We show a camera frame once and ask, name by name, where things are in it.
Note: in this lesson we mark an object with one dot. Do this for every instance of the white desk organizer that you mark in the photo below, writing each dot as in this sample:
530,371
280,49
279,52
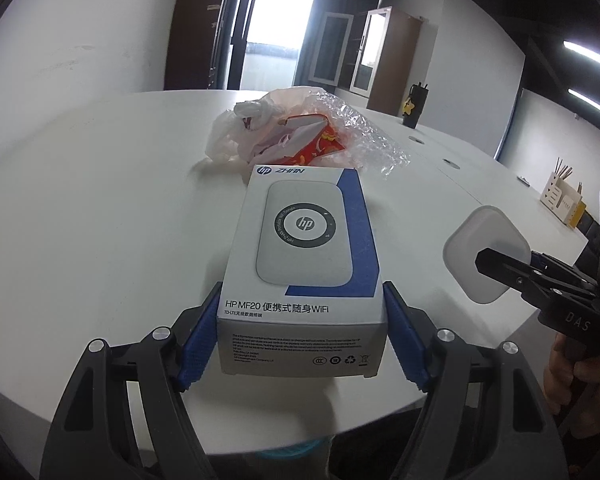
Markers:
555,197

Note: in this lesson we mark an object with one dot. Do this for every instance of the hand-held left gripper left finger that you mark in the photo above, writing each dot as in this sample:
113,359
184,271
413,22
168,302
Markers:
200,340

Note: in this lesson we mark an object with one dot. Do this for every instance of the red snack packet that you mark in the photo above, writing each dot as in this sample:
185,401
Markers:
320,147

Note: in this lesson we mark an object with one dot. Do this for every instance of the ceiling light strip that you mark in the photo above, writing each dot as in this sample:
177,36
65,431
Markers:
595,105
590,52

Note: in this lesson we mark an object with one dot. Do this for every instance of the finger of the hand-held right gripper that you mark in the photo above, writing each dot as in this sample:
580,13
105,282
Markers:
505,270
565,272

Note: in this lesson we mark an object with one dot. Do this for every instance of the black tumbler with yellow star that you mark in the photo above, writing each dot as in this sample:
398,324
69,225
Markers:
412,115

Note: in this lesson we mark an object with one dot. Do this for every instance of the white rounded plastic case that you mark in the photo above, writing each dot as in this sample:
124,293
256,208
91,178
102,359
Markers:
480,230

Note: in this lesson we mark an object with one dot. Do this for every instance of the dark brown wooden cabinet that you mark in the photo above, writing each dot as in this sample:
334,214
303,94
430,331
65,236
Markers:
190,30

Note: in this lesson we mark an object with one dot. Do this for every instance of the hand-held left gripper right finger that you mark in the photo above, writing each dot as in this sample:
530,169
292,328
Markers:
405,340

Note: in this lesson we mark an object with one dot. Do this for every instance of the white plastic bag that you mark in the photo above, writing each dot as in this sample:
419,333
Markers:
225,135

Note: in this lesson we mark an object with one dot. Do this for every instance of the white and blue cardboard box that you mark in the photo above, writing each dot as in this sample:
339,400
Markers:
300,260

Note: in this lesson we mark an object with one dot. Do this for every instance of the dark framed glass door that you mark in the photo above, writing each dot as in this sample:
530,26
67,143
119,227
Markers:
275,25

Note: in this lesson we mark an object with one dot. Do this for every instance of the clear bubble wrap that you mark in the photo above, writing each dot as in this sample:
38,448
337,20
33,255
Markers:
370,145

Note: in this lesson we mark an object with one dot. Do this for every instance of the person's right leg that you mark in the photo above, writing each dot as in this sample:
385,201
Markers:
370,450

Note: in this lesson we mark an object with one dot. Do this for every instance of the person's right hand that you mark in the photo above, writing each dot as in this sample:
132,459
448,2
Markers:
557,375

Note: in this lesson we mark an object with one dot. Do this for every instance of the blue mesh waste basket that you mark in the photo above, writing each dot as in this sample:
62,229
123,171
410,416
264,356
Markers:
290,452

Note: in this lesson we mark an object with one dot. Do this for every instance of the brown cabinet with glass doors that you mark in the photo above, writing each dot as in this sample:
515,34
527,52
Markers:
395,60

